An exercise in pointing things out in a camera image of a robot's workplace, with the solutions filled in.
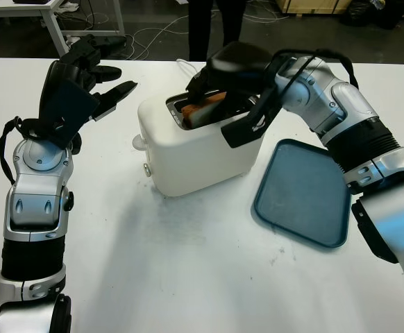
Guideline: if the white two-slot toaster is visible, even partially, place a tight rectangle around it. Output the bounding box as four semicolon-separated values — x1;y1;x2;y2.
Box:
131;90;269;199

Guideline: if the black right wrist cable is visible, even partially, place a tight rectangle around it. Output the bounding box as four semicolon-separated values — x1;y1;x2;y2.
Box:
253;48;361;117

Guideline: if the brown toast slice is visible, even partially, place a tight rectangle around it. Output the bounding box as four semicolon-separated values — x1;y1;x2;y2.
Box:
182;91;228;129

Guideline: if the white metal-frame desk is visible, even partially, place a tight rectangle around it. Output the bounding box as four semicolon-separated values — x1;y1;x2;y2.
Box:
0;0;125;57

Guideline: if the blue plastic tray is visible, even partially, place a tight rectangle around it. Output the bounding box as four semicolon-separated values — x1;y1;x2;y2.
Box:
250;138;351;249

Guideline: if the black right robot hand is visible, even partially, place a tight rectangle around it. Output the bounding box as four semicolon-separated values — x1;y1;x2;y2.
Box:
185;40;276;121

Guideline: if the white toaster power cord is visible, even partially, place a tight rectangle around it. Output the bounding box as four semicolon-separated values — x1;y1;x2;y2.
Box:
176;58;207;76

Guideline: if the white floor cable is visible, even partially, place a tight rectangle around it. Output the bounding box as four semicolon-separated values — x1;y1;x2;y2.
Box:
124;8;279;62

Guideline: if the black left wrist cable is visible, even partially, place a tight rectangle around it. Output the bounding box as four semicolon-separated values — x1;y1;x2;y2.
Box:
0;116;28;185

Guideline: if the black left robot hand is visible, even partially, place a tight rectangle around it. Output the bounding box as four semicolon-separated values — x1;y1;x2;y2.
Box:
38;33;139;123

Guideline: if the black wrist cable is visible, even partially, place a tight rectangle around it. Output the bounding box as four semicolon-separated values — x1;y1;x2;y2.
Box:
253;48;361;117
0;116;28;185

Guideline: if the black garbage bag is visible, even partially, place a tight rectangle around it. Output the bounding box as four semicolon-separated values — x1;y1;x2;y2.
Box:
340;0;404;31

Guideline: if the person in black trousers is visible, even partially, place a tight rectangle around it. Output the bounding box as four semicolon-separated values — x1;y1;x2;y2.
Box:
187;0;243;62

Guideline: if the wooden crate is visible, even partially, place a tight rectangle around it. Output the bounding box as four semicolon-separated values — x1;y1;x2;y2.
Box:
274;0;351;17

